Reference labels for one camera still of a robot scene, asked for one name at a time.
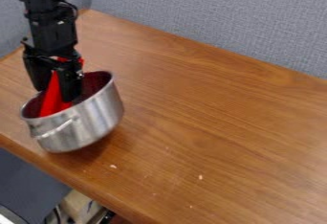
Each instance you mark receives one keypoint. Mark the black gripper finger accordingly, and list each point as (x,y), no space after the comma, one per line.
(70,83)
(39,69)

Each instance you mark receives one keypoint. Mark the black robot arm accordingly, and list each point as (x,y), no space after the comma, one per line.
(49,6)

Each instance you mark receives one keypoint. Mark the stainless steel pot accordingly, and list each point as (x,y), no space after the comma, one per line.
(86,122)

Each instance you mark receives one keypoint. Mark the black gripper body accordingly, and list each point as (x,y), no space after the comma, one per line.
(50,46)

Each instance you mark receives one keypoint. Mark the beige box under table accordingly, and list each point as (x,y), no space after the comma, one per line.
(81,207)

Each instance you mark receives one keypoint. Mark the red block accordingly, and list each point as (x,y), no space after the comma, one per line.
(53,103)

